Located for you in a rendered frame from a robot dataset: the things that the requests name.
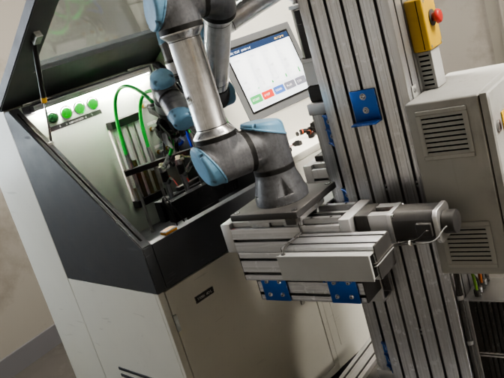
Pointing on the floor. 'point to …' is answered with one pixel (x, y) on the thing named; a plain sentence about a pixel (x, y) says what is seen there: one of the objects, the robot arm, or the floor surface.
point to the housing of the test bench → (46, 256)
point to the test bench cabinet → (142, 332)
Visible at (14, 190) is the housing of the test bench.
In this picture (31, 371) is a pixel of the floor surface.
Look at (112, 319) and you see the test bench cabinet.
